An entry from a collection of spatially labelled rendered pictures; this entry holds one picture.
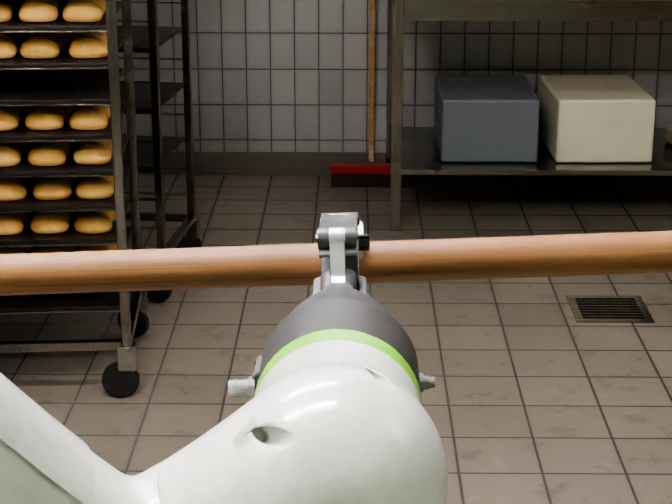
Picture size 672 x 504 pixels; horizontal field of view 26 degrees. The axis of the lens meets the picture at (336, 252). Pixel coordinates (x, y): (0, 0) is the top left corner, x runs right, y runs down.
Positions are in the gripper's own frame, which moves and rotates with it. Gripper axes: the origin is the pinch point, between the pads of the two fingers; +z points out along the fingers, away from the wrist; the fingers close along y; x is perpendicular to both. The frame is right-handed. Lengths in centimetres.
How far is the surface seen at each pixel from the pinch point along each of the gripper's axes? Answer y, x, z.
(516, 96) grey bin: 74, 57, 434
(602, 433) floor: 123, 59, 241
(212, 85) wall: 77, -63, 498
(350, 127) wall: 97, -6, 498
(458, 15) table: 41, 35, 417
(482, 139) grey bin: 88, 44, 428
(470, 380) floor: 122, 28, 276
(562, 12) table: 41, 71, 417
